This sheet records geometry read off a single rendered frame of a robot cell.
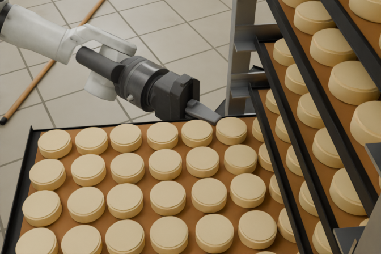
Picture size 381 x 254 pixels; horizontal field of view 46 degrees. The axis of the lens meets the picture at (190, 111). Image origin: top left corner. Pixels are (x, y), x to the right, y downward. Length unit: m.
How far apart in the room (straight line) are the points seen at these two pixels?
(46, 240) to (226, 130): 0.31
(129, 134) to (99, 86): 0.18
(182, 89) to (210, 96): 1.32
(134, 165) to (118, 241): 0.13
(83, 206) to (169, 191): 0.12
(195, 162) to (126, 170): 0.10
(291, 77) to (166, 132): 0.23
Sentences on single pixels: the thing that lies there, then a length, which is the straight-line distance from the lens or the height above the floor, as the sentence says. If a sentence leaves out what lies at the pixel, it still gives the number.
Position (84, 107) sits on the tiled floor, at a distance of 2.06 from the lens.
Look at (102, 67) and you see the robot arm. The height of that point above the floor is 0.85.
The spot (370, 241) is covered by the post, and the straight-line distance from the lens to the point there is 0.30.
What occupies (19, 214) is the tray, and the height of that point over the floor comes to 0.80.
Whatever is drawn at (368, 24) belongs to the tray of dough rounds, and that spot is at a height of 1.13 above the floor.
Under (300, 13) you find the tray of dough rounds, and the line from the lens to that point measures 0.55.
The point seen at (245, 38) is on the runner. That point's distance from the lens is 0.69.
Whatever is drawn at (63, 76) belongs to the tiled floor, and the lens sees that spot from 2.26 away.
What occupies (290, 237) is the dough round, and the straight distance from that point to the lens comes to 0.62.
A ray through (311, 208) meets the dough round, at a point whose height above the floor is 0.87.
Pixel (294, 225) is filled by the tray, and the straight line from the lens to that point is 0.56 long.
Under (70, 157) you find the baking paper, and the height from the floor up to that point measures 0.80.
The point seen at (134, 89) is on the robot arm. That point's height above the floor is 0.82.
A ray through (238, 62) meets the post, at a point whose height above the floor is 0.91.
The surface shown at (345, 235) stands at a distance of 0.36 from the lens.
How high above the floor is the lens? 1.32
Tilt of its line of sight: 42 degrees down
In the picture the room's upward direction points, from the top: straight up
